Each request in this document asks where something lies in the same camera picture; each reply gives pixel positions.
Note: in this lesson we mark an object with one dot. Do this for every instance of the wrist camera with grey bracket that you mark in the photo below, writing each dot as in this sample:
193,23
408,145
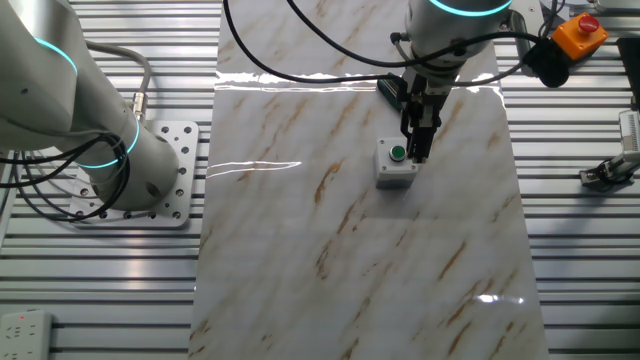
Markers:
545,62

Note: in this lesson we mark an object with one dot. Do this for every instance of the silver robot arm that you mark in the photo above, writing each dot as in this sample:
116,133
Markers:
60,100

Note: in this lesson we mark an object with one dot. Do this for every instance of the green folding hex key set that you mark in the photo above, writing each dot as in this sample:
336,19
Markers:
389,92

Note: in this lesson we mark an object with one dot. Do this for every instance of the black flat device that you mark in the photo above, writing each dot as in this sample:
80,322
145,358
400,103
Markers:
631,65

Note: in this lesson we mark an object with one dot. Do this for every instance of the orange emergency stop box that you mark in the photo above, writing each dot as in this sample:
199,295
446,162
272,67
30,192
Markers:
575,40

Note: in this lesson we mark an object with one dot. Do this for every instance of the silver camera on stand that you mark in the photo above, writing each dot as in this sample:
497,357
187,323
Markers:
631,132

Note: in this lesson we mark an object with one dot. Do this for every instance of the grey box with green button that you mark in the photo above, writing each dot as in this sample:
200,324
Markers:
390,170

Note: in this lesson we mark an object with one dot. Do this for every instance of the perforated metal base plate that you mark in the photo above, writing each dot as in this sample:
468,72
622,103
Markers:
185,150

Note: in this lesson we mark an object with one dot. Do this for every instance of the marble pattern sheet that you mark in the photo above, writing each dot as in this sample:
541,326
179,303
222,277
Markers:
300,250

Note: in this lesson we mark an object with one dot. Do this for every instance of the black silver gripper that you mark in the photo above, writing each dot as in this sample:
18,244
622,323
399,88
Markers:
432,95

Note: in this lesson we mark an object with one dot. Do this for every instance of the white power strip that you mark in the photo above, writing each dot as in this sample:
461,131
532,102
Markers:
25,335

